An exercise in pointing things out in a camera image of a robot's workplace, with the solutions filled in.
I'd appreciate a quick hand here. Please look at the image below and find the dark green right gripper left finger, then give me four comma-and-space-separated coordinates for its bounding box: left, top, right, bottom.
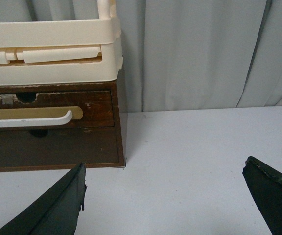
0, 163, 87, 235

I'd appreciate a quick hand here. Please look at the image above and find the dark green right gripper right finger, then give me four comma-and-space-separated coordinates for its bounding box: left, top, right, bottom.
242, 156, 282, 235

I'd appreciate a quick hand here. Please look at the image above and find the lower wooden drawer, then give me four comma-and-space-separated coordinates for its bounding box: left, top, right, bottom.
0, 127, 124, 171

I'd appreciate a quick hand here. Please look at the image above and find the wooden drawer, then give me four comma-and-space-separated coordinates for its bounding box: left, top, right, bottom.
0, 127, 124, 171
0, 91, 114, 128

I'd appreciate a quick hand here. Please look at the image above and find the brown wooden drawer cabinet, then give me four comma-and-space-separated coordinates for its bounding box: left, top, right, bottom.
0, 70, 127, 167

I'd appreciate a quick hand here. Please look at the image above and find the upper wooden drawer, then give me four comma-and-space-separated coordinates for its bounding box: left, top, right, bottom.
0, 91, 114, 128

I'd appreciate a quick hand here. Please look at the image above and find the cream plastic basket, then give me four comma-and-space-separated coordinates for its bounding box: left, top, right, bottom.
0, 0, 123, 86

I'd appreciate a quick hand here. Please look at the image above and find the grey curtain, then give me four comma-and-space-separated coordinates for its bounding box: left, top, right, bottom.
0, 0, 282, 114

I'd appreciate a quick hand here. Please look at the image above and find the white drawer handle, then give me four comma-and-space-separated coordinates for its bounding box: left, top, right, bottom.
0, 110, 73, 128

